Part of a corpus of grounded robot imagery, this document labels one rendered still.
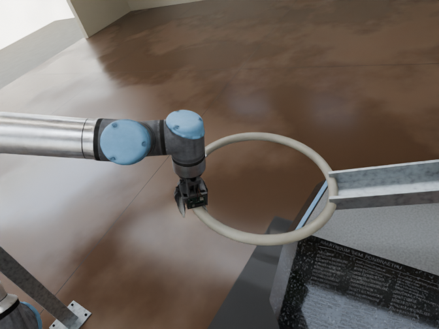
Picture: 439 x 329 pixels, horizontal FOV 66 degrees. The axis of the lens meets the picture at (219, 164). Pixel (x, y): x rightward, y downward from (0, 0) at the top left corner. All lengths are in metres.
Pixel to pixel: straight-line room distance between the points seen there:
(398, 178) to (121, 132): 0.82
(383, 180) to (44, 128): 0.93
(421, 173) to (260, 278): 1.25
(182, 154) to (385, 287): 0.75
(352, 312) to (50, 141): 1.01
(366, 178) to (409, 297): 0.37
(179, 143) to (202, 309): 1.45
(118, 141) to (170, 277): 1.71
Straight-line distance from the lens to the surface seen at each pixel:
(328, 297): 1.26
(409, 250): 1.22
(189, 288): 2.23
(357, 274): 1.21
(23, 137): 0.76
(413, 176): 1.15
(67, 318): 2.44
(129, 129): 0.69
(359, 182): 1.15
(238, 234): 0.94
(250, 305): 2.05
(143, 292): 2.35
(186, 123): 0.82
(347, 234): 1.23
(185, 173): 0.89
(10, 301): 1.08
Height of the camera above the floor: 1.82
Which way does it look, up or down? 38 degrees down
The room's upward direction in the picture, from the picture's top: 18 degrees counter-clockwise
